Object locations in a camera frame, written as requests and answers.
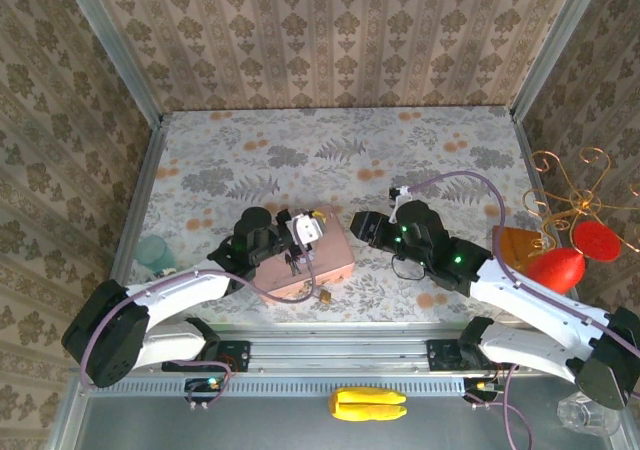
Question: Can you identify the yellow toy banana bunch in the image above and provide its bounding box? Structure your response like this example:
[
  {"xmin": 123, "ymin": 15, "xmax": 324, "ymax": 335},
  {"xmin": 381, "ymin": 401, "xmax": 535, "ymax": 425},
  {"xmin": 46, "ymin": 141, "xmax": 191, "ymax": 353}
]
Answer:
[{"xmin": 327, "ymin": 388, "xmax": 409, "ymax": 423}]

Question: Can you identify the aluminium frame post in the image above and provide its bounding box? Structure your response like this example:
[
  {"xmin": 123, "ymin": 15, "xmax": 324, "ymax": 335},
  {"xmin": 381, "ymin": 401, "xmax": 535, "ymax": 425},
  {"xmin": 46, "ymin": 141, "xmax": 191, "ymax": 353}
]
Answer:
[
  {"xmin": 509, "ymin": 0, "xmax": 609, "ymax": 121},
  {"xmin": 55, "ymin": 0, "xmax": 166, "ymax": 129}
]

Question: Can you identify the gold wire stand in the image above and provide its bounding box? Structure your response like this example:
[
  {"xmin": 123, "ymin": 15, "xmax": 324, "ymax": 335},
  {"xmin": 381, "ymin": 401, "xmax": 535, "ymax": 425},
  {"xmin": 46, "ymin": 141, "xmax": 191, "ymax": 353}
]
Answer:
[{"xmin": 522, "ymin": 147, "xmax": 640, "ymax": 261}]

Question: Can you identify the slotted grey cable duct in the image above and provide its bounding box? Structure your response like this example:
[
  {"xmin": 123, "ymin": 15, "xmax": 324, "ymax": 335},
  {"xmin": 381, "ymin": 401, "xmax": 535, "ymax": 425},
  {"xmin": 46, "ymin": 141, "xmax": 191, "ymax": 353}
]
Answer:
[{"xmin": 89, "ymin": 375, "xmax": 474, "ymax": 396}]

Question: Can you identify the red egg-shaped ornament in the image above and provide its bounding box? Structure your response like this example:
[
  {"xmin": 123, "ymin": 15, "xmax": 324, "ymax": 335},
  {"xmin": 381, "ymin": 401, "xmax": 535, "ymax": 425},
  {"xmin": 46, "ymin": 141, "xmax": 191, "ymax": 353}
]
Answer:
[{"xmin": 527, "ymin": 247, "xmax": 586, "ymax": 295}]

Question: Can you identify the orange wooden board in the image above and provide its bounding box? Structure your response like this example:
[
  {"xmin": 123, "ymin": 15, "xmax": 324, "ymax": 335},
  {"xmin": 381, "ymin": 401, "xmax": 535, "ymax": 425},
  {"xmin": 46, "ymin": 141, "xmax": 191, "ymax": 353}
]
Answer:
[{"xmin": 492, "ymin": 224, "xmax": 544, "ymax": 274}]

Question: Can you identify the clear glass cup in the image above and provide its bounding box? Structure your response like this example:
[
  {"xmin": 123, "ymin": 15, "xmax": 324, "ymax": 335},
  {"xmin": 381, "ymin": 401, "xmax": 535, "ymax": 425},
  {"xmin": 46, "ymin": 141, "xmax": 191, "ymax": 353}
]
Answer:
[{"xmin": 557, "ymin": 392, "xmax": 621, "ymax": 439}]

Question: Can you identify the aluminium side rail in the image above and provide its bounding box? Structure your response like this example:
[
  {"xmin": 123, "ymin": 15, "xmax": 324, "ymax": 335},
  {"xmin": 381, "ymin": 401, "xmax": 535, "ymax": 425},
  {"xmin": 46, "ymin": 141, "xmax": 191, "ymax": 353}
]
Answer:
[
  {"xmin": 509, "ymin": 114, "xmax": 551, "ymax": 231},
  {"xmin": 108, "ymin": 119, "xmax": 169, "ymax": 284}
]

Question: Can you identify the red round disc ornament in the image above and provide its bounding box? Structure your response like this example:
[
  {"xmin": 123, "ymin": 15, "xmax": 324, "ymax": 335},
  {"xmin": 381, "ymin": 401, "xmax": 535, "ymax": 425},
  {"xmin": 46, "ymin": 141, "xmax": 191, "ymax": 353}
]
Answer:
[{"xmin": 573, "ymin": 220, "xmax": 623, "ymax": 262}]

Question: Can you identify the floral table cover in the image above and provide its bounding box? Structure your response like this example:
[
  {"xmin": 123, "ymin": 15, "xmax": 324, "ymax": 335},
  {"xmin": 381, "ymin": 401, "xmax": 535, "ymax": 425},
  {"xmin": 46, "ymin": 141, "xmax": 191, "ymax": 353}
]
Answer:
[{"xmin": 119, "ymin": 108, "xmax": 574, "ymax": 326}]

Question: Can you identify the aluminium mounting rail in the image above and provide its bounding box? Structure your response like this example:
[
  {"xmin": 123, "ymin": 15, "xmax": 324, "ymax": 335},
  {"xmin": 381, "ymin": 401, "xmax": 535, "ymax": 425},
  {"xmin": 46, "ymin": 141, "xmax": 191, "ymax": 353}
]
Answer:
[{"xmin": 74, "ymin": 322, "xmax": 609, "ymax": 371}]

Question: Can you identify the pink tin box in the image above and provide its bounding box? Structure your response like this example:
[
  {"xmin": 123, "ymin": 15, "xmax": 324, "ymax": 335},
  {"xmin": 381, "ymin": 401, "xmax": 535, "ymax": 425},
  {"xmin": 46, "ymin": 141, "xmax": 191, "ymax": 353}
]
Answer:
[{"xmin": 252, "ymin": 204, "xmax": 356, "ymax": 304}]

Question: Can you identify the grey metal shelf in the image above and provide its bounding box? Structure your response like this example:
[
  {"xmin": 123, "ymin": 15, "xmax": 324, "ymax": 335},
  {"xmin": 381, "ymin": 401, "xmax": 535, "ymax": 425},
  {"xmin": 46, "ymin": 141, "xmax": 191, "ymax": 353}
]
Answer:
[{"xmin": 47, "ymin": 364, "xmax": 634, "ymax": 450}]

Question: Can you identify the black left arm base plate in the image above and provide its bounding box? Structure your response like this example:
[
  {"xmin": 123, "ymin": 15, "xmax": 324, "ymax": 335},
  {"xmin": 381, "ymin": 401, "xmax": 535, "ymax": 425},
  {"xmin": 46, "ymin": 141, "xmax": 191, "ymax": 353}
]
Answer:
[{"xmin": 161, "ymin": 340, "xmax": 251, "ymax": 374}]

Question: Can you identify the teal plastic cup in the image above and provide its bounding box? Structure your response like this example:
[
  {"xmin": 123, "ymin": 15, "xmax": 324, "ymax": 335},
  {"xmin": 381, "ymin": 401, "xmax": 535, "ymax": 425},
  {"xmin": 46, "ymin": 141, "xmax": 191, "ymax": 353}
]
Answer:
[{"xmin": 137, "ymin": 234, "xmax": 176, "ymax": 274}]

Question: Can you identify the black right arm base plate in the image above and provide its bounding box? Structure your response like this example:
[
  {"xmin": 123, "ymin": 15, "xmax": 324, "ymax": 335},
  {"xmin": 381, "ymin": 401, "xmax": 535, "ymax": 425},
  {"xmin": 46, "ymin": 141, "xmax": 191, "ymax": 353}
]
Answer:
[{"xmin": 426, "ymin": 338, "xmax": 520, "ymax": 372}]

